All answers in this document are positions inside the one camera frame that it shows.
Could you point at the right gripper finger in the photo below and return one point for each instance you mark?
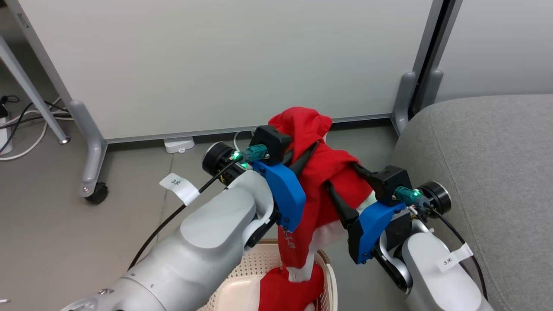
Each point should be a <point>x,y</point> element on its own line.
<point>364,173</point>
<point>341,207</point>

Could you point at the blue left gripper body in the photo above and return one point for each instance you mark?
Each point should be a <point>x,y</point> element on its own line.
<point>286,194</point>

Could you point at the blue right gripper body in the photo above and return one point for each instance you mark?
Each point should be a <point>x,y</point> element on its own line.
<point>369,229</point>

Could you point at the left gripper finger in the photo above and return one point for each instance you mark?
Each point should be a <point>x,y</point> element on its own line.
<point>304,160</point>
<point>288,157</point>

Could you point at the red garment with white stripes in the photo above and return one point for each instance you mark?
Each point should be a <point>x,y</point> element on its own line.
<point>324,172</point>

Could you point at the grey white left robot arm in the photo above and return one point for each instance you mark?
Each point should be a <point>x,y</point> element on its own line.
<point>203,242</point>

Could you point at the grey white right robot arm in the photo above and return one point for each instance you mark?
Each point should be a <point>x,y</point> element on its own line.
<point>436,285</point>

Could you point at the cream perforated laundry basket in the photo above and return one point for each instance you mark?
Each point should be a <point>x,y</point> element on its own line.
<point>242,280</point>

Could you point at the white power strip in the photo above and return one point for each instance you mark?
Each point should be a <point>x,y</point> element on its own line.
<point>179,144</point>

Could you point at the large white partition panel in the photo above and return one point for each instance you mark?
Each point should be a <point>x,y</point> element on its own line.
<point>224,60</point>

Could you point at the grey fabric sofa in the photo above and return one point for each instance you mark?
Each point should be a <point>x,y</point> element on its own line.
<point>488,172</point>

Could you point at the narrow white partition panel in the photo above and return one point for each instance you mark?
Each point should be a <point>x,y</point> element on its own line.
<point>497,43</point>

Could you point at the grey partition foot with caster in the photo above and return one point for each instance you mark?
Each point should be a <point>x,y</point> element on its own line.
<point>95,155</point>

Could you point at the grey metal table leg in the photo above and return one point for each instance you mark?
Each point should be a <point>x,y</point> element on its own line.
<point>30,86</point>

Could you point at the white power adapter block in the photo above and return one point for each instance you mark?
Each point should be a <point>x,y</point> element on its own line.
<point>4,134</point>

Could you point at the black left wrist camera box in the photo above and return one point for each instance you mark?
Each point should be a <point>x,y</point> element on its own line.
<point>270,142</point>

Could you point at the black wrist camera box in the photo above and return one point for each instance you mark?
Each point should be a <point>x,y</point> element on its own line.
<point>391,181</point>
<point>270,142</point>

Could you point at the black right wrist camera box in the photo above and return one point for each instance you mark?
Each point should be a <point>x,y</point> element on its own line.
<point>391,181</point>

